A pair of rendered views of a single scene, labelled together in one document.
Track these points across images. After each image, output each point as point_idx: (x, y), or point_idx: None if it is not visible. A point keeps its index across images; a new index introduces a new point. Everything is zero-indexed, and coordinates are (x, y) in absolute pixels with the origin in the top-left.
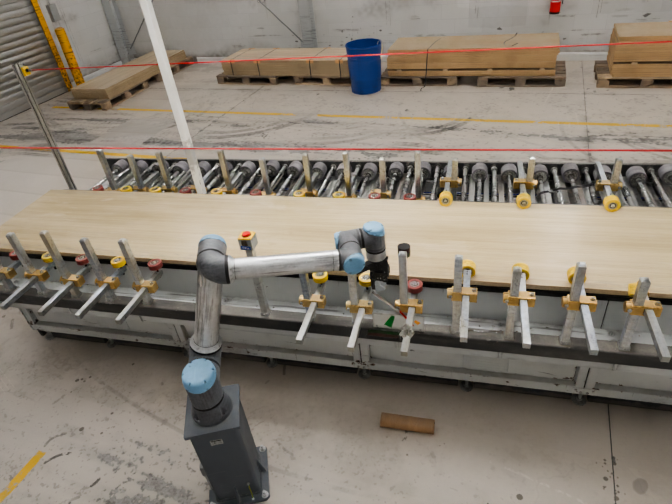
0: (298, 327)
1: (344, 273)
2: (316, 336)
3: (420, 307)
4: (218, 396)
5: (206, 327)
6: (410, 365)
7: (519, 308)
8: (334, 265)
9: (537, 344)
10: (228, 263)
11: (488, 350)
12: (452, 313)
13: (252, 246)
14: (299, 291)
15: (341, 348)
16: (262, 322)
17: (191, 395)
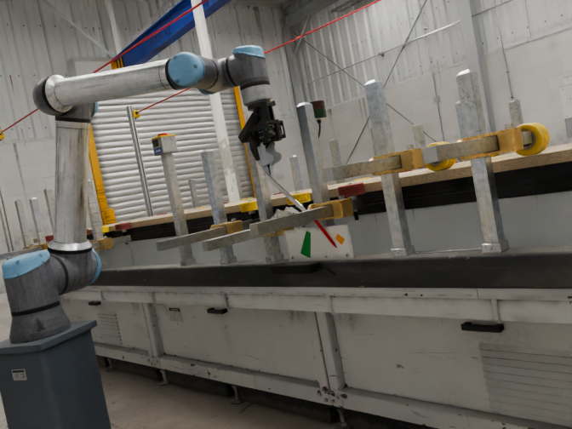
0: (211, 277)
1: (281, 200)
2: (239, 301)
3: (338, 203)
4: (36, 298)
5: (59, 208)
6: (400, 400)
7: (551, 230)
8: (159, 71)
9: (549, 252)
10: (50, 77)
11: (458, 284)
12: (386, 207)
13: (163, 146)
14: (246, 252)
15: (306, 366)
16: (180, 274)
17: (4, 283)
